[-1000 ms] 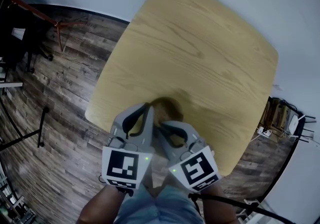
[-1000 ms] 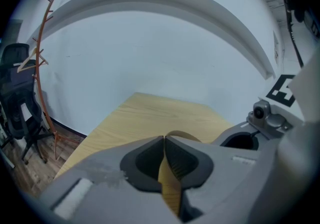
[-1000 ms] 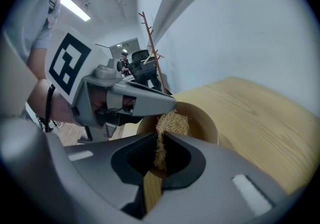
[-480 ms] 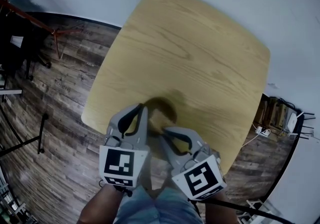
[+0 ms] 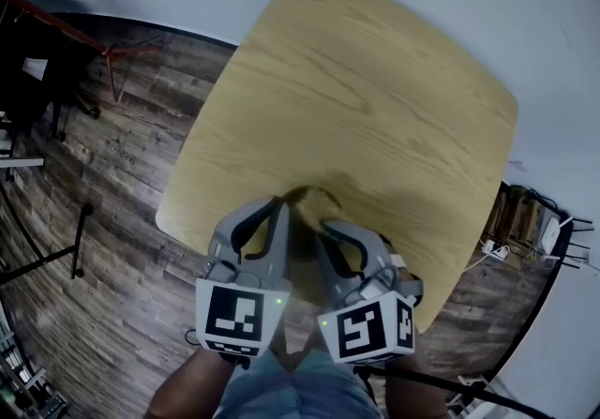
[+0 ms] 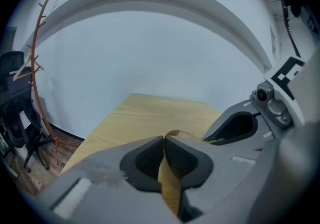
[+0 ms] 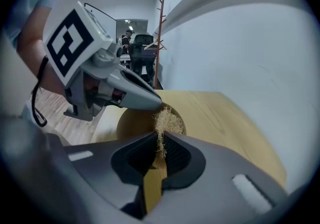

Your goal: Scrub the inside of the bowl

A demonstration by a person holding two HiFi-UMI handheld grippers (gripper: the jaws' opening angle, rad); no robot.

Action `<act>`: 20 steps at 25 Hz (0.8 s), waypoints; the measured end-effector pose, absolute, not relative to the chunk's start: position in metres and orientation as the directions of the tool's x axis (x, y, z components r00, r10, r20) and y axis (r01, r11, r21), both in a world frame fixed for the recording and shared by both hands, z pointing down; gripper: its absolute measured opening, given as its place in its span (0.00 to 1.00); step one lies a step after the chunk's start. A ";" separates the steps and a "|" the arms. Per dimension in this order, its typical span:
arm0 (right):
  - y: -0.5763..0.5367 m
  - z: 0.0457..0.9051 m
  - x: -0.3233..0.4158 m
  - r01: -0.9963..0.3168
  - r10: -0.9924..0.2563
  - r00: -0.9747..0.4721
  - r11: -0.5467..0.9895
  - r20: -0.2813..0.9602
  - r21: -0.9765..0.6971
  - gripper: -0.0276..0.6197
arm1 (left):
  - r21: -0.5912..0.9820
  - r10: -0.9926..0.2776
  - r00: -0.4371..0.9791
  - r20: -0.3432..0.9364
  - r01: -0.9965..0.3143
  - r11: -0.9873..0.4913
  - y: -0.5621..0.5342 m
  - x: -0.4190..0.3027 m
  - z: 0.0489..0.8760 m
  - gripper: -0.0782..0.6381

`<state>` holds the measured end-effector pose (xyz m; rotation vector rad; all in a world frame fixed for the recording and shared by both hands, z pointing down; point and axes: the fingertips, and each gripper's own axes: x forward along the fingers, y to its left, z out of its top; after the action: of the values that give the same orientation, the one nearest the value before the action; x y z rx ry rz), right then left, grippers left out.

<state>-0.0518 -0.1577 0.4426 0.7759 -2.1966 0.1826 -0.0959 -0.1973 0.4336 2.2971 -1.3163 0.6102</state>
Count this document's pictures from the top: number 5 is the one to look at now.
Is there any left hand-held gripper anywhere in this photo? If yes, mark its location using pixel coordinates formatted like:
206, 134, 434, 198
194, 195, 293, 358

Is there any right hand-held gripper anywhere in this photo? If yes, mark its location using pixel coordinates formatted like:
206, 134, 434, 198
312, 219, 427, 366

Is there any beige fuzzy soft object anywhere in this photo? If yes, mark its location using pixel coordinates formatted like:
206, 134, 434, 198
297, 186, 344, 233

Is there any person's left forearm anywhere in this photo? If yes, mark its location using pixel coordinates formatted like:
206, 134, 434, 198
143, 350, 236, 419

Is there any person's right forearm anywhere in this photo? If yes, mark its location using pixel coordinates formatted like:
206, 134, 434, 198
382, 354, 452, 419

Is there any white power strip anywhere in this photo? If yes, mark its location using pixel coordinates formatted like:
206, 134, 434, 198
481, 240, 511, 262

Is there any cardboard box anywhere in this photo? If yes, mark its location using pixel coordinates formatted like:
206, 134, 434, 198
495, 186, 550, 246

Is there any white router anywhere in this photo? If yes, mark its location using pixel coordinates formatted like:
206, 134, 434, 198
542, 217, 564, 255

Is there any black router with antennas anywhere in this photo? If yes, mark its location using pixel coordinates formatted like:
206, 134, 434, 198
556, 214, 597, 269

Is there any metal shelf rack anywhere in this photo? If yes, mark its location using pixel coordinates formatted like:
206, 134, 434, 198
0, 303, 72, 419

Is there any black office chair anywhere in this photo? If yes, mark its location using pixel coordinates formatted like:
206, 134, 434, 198
0, 26, 103, 142

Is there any red-brown coat rack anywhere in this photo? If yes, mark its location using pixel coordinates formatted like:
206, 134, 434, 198
0, 0, 161, 103

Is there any white cable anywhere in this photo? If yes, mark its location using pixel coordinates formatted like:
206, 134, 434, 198
460, 246, 511, 274

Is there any thick black cable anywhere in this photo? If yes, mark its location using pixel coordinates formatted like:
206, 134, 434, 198
354, 364, 557, 419

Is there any white metal frame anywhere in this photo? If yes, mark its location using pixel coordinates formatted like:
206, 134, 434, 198
448, 373, 499, 410

